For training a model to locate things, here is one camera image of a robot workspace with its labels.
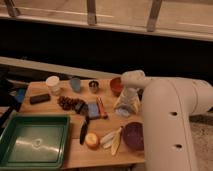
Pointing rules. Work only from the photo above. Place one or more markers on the bunch of dark grapes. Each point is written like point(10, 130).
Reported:
point(67, 103)

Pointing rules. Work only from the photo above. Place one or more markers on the peeled banana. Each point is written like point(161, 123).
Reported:
point(112, 141)

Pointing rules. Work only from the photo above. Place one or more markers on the blue object at left edge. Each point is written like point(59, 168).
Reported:
point(20, 94)

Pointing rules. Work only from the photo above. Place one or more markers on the green plastic tray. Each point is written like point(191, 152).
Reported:
point(34, 143)

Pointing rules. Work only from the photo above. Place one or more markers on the blue plastic cup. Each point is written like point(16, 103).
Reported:
point(75, 84)

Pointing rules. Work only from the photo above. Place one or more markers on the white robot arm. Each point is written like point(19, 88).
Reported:
point(167, 104)

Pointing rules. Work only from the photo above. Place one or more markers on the small metal cup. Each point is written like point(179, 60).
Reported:
point(94, 86)

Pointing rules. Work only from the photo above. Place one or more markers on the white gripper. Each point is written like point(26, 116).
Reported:
point(129, 92)

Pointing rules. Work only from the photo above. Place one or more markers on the black rectangular block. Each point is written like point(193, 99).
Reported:
point(39, 98)

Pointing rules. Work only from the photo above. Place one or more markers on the white lidded jar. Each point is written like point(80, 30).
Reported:
point(53, 84)

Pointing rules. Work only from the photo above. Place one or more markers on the purple bowl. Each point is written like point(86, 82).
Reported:
point(132, 135)

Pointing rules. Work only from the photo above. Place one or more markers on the yellow apple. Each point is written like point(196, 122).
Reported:
point(92, 140)

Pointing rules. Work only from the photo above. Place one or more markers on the blue sponge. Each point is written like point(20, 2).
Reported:
point(93, 111)

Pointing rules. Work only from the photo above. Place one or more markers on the orange marker pen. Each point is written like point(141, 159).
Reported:
point(101, 108)

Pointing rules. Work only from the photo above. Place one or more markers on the orange bowl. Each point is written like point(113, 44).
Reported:
point(116, 86)

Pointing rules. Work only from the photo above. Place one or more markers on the small dark box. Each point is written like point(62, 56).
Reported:
point(81, 108)

